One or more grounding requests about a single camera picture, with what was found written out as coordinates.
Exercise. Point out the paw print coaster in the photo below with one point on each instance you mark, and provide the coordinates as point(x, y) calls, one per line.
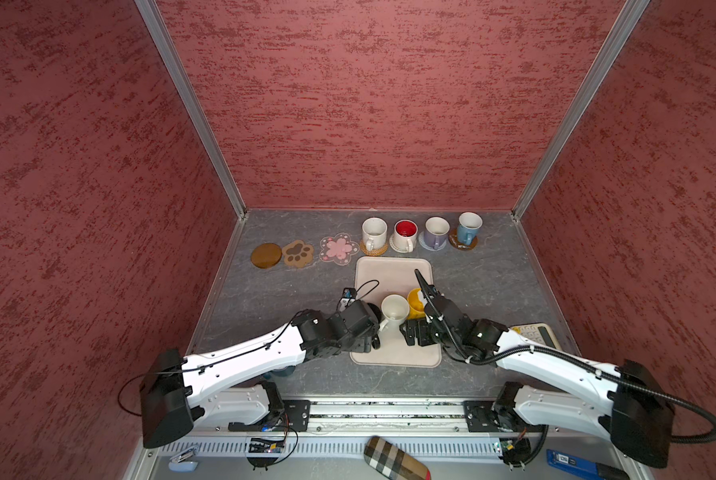
point(298, 254)

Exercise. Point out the red mug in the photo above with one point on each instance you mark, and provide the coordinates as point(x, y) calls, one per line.
point(406, 227)

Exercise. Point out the white mug front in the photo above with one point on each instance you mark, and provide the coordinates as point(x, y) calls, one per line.
point(395, 310)

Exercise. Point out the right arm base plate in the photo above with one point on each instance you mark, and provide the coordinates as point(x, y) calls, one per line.
point(478, 416)

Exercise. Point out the plaid glasses case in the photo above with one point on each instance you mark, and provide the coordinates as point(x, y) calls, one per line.
point(392, 462)

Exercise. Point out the small stapler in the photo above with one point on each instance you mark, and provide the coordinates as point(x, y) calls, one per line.
point(185, 461)

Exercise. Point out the blue handled tool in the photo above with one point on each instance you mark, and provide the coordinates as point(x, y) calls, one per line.
point(582, 468)

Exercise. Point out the teal alarm clock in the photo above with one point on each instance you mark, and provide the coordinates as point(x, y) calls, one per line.
point(282, 372)

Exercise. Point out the white mug purple outside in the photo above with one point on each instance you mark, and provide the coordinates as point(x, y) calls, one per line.
point(437, 225)

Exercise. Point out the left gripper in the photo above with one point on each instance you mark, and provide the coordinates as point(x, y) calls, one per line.
point(362, 343)

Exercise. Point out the yellow mug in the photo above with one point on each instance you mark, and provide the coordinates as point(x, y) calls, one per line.
point(416, 302)

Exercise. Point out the grey round coaster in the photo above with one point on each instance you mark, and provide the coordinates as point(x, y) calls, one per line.
point(432, 242)

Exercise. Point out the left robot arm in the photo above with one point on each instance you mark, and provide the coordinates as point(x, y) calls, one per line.
point(175, 391)

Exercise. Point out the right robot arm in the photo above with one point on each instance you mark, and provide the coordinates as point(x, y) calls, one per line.
point(624, 404)

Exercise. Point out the brown glossy round coaster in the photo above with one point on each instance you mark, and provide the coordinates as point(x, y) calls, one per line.
point(454, 242)

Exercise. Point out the black mug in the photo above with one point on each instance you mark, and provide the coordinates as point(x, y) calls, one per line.
point(375, 339)

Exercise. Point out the blue mug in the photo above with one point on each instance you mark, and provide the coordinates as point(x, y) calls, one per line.
point(468, 228)

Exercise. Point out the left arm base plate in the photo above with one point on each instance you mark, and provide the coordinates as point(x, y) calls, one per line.
point(282, 415)

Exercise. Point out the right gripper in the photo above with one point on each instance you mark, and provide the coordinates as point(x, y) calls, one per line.
point(410, 336)

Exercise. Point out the cream calculator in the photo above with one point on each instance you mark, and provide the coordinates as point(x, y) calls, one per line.
point(540, 333)

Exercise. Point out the pink flower coaster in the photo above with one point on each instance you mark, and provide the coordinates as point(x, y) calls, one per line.
point(338, 249)

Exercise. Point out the brown wicker round coaster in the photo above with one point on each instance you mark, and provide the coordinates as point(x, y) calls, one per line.
point(374, 253)

